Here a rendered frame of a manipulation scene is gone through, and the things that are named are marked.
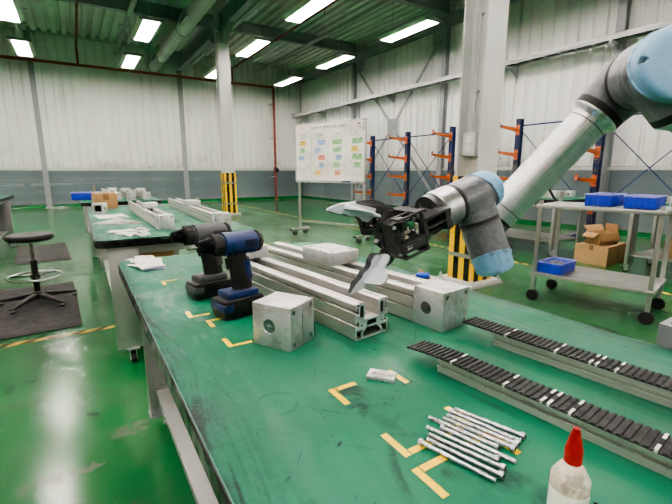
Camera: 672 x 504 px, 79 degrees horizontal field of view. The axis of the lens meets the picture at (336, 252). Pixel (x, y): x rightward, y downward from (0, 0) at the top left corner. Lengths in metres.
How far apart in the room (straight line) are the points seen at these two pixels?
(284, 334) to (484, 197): 0.48
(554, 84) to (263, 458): 9.44
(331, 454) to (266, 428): 0.11
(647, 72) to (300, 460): 0.76
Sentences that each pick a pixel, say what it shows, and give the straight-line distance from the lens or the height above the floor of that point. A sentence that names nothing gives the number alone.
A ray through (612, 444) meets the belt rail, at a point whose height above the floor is 0.79.
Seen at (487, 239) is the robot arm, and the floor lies 1.03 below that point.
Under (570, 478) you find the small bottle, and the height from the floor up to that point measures 0.85.
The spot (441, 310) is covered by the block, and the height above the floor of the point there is 0.83.
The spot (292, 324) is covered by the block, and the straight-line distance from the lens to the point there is 0.86.
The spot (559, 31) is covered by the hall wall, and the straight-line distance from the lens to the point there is 9.95.
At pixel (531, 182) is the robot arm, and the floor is 1.13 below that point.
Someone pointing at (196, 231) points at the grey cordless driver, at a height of 0.98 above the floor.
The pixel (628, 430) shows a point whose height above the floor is 0.81.
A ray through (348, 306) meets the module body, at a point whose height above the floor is 0.85.
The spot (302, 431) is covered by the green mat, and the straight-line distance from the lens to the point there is 0.65.
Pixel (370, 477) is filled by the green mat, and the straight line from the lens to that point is 0.58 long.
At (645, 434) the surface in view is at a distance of 0.71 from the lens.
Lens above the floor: 1.15
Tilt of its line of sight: 11 degrees down
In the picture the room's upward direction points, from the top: straight up
